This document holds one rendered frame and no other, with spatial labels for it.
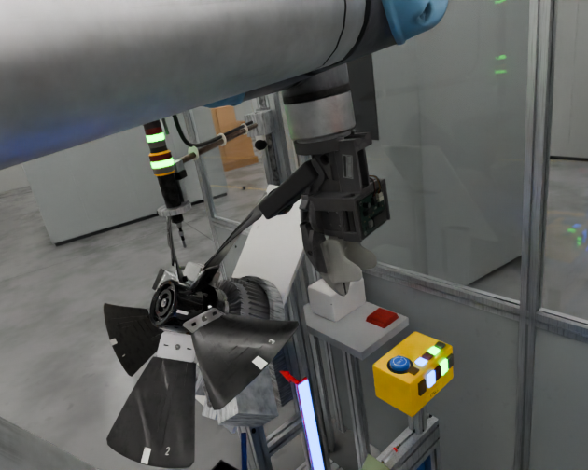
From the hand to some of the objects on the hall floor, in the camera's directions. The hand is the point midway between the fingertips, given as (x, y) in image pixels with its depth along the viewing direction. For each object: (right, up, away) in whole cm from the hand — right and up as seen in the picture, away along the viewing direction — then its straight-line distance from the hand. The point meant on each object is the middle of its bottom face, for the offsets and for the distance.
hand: (338, 284), depth 58 cm
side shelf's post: (+26, -101, +125) cm, 163 cm away
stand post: (+8, -108, +114) cm, 158 cm away
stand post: (-9, -116, +101) cm, 154 cm away
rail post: (+40, -117, +77) cm, 146 cm away
